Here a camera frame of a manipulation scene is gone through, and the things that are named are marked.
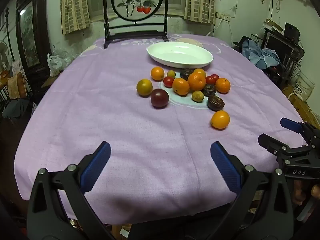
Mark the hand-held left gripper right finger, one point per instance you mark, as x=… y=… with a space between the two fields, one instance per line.
x=225 y=166

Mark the purple printed tablecloth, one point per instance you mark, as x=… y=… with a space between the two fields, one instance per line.
x=112 y=117

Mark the yellow-green orange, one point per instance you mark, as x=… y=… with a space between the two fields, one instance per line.
x=144 y=87

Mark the white oval plate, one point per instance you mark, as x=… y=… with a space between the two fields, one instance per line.
x=180 y=55

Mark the wicker basket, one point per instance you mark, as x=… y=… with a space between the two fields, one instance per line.
x=17 y=86

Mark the black monitor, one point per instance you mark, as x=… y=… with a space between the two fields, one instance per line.
x=278 y=45

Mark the blue cloth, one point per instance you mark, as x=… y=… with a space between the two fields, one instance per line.
x=262 y=55

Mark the cardboard box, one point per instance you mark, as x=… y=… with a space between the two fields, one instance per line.
x=300 y=107

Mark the person's right hand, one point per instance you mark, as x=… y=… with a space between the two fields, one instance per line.
x=301 y=192

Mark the black speaker box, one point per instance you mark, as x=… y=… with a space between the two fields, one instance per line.
x=292 y=32

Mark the dark wrinkled passion fruit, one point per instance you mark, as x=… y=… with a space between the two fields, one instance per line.
x=209 y=90
x=215 y=102
x=186 y=73

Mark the white wall socket strip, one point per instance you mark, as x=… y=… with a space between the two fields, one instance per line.
x=223 y=16

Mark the white plastic bag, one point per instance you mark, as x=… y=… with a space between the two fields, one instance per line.
x=56 y=65

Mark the dark wooden framed picture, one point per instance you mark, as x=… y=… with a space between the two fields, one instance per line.
x=28 y=37

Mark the small yellow-green pear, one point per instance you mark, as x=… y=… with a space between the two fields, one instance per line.
x=197 y=96
x=171 y=74

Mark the black metal rack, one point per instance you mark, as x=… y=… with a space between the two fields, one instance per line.
x=287 y=66

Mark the beige checked curtain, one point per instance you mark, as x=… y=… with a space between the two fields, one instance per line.
x=75 y=7
x=200 y=2

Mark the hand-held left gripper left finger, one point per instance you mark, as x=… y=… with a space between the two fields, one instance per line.
x=96 y=166

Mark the ribbed tangerine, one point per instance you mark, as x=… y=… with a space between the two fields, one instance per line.
x=196 y=81

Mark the round painted screen black stand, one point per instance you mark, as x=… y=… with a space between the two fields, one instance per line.
x=135 y=2

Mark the white printed container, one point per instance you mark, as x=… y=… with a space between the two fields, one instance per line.
x=303 y=85

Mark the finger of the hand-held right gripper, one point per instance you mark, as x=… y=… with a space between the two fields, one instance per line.
x=290 y=124
x=268 y=142

